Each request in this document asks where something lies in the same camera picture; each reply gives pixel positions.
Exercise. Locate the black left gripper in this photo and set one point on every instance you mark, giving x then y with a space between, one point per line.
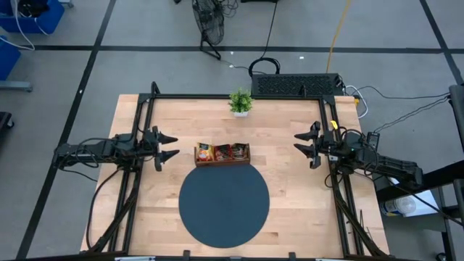
152 145

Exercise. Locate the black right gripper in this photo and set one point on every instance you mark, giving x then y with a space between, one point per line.
326 145

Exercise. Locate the yellow tea packet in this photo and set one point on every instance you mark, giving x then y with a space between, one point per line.
204 152

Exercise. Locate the red tea packet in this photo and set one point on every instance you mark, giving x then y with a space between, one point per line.
223 152

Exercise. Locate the wooden tea organizer box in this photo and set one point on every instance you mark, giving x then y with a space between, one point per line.
223 163

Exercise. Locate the beige tea packet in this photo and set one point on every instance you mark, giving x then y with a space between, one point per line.
240 150

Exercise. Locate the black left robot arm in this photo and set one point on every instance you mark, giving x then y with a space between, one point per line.
101 148

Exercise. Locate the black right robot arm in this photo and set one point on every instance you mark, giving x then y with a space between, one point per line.
391 165

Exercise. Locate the black computer case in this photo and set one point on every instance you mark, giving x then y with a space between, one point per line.
295 84

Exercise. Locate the small black power adapter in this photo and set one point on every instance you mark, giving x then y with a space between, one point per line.
373 138

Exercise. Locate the small green potted plant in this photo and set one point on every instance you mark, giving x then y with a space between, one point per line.
240 102

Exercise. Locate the round dark blue woven placemat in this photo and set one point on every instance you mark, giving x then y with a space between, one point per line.
224 206

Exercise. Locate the white plastic wipes canister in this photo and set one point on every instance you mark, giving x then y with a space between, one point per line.
398 206

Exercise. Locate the white cardboard box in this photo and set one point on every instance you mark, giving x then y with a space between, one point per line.
417 195

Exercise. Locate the black floor fan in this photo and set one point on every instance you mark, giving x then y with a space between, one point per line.
208 21

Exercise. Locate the blue plastic bin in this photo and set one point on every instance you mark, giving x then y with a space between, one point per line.
7 58
50 20

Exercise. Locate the black aluminium table frame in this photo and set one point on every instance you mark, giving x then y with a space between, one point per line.
188 96

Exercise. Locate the black metal shelf frame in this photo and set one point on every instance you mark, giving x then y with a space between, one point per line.
442 175

